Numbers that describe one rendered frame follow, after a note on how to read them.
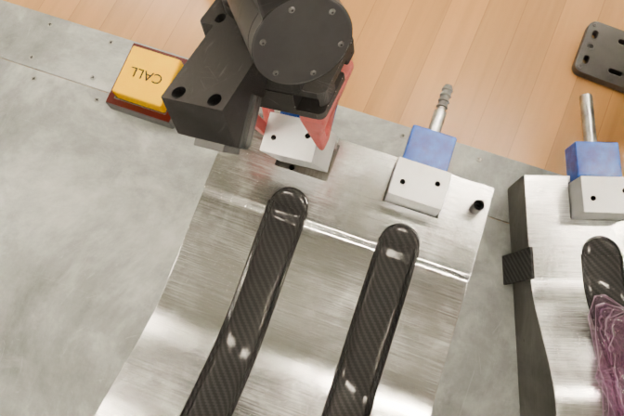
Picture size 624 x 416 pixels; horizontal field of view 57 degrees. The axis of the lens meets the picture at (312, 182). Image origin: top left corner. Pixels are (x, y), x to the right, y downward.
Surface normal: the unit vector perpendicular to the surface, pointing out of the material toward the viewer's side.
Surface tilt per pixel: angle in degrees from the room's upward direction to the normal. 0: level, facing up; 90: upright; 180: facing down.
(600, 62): 0
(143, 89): 0
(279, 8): 69
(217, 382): 28
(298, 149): 16
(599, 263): 3
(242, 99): 78
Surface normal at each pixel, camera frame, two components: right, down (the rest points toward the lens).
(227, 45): -0.12, -0.59
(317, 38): 0.33, 0.74
